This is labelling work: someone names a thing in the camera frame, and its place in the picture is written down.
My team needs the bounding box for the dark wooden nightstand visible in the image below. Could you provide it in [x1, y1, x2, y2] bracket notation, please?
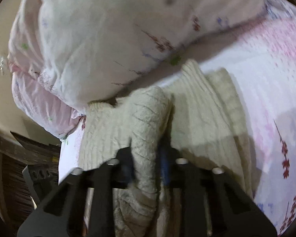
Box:
[0, 128, 61, 230]

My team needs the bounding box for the beige cable knit sweater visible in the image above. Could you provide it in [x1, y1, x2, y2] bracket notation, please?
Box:
[78, 59, 256, 237]

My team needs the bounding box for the floral pink bed sheet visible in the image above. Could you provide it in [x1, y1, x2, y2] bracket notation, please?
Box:
[58, 0, 296, 236]

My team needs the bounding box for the black power strip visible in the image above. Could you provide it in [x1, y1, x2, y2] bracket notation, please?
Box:
[22, 165, 53, 204]

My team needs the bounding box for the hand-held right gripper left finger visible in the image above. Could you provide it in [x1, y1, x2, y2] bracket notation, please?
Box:
[17, 147, 137, 237]

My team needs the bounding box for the floral pink pillow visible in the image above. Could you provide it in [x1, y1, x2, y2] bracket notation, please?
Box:
[8, 0, 268, 139]

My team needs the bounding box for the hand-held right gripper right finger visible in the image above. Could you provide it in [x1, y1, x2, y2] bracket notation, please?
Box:
[160, 142, 278, 237]

